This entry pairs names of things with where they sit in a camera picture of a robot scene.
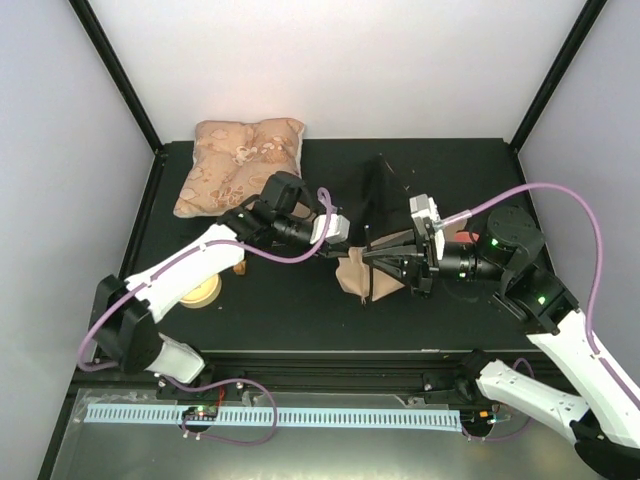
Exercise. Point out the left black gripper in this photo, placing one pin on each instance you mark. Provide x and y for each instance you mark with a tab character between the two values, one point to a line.
326	249

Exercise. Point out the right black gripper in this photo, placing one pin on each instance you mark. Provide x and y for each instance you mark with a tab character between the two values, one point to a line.
420	270

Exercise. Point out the beige fabric pet tent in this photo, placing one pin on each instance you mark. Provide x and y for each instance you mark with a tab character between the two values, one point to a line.
373	198

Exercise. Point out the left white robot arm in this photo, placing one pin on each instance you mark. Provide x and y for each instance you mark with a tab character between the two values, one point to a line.
284	223

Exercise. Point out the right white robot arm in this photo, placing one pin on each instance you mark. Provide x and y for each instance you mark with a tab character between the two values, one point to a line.
601	419

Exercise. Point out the pink pet bowl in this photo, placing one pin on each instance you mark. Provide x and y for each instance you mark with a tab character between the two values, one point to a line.
466	237

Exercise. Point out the yellow pet bowl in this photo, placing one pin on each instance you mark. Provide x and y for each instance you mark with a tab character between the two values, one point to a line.
204	294

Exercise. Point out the wooden bowl stand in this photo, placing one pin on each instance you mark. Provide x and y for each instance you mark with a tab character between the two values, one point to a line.
240	268

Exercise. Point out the floral beige cushion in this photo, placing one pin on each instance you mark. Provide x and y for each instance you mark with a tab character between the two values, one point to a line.
233	160

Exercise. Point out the small green circuit board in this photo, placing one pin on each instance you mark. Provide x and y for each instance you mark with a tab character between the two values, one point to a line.
200	413

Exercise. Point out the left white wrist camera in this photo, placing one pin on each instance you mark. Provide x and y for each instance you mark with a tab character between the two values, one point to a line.
338	229

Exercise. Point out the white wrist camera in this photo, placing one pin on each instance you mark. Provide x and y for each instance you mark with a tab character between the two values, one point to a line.
338	229
426	219

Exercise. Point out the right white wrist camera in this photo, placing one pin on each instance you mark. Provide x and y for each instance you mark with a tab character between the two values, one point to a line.
426	219

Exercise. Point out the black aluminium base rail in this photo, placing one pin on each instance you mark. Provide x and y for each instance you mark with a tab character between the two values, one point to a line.
437	378

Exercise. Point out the light blue slotted cable duct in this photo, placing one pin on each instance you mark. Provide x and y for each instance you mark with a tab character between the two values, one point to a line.
283	417

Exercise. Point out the left black frame post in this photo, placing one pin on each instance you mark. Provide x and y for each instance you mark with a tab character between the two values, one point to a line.
103	47

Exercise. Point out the black frame post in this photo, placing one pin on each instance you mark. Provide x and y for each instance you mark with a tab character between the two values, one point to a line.
103	47
570	47

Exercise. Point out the right black frame post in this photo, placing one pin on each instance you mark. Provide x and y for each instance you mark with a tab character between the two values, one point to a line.
570	47

